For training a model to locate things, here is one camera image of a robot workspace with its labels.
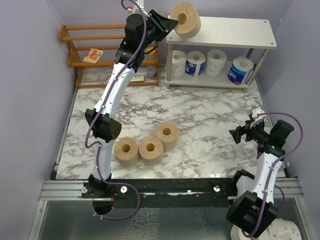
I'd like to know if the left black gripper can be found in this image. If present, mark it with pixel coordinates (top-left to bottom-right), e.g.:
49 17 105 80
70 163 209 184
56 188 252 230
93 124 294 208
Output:
138 9 177 50

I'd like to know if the brown paper roll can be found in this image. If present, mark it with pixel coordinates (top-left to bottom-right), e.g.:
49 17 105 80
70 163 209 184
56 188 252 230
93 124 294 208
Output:
170 2 201 39
113 136 141 168
155 122 180 152
138 136 164 166

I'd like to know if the pink dotted roll front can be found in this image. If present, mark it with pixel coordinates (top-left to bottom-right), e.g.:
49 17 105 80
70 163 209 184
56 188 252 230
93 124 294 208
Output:
171 50 187 77

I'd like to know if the pink dotted roll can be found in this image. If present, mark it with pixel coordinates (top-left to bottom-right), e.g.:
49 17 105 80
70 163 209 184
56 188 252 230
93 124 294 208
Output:
171 50 187 77
204 49 227 78

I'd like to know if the blue Tempo roll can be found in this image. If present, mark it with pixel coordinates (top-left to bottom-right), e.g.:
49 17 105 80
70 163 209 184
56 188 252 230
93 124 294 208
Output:
227 56 254 85

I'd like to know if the pink dotted roll back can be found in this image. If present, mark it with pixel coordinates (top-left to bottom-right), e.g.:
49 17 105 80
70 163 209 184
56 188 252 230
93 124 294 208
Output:
204 49 227 78

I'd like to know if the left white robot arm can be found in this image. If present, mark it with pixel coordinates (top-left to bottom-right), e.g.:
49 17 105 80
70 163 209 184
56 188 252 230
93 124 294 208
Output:
84 10 179 198

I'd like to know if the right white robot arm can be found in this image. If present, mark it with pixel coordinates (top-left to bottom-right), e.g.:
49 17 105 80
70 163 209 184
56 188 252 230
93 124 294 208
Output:
226 119 294 238

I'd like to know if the white two-tier shelf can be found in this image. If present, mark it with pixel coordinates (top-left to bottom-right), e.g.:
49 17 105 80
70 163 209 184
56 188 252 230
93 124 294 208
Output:
165 16 277 93

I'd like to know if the yellow cube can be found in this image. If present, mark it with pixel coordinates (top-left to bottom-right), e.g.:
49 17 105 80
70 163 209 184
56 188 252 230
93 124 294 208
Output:
145 46 156 55

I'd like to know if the small grey cup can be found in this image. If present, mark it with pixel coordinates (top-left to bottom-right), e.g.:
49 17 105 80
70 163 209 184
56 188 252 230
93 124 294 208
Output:
146 65 157 79

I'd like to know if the white green flat box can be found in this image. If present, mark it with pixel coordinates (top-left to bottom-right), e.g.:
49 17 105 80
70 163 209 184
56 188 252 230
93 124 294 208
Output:
130 74 145 83

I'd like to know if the orange patterned booklet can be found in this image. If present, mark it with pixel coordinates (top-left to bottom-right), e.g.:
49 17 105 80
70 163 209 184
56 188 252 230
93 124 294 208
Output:
82 48 104 64

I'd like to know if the brown wooden rack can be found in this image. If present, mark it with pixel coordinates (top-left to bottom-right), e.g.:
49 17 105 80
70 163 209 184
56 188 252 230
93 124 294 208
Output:
58 22 160 89

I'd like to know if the plain white roll foreground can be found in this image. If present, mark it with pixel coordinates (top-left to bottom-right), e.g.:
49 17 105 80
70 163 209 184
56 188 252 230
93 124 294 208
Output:
230 225 270 240

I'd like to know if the pink dotted roll foreground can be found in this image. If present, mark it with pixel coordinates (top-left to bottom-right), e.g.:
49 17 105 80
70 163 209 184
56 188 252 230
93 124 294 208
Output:
267 219 302 240

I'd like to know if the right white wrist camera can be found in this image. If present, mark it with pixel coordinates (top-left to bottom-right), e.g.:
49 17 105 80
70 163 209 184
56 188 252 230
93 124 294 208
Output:
249 107 265 129

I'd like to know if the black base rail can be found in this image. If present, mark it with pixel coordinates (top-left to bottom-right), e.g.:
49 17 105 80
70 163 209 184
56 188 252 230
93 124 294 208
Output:
81 169 254 213

